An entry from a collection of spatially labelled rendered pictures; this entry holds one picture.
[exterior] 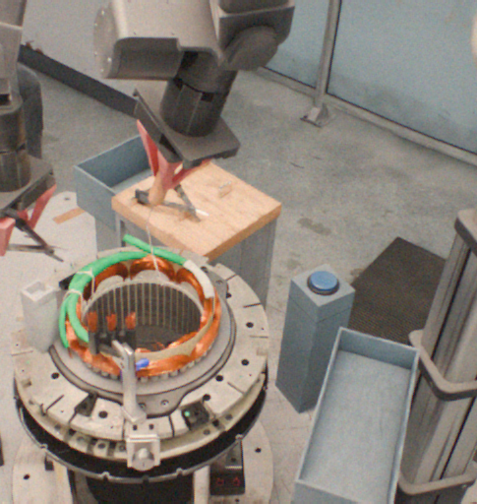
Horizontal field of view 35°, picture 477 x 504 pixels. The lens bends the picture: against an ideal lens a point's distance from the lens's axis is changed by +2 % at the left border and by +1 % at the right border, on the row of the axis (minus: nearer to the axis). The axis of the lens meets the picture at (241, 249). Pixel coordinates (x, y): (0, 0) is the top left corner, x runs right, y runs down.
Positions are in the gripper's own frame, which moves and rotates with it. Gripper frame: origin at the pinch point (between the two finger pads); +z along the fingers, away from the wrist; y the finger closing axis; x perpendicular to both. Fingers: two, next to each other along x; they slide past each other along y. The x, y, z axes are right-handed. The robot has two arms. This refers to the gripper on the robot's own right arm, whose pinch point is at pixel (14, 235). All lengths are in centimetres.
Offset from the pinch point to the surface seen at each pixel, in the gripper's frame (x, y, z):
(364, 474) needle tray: 50, 3, 13
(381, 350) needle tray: 47, -15, 11
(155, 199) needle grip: 20.2, 0.5, -14.7
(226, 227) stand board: 18.1, -26.5, 9.9
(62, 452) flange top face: 17.2, 15.7, 14.2
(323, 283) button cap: 35.4, -23.9, 11.2
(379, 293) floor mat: 34, -139, 115
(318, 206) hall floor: -3, -177, 118
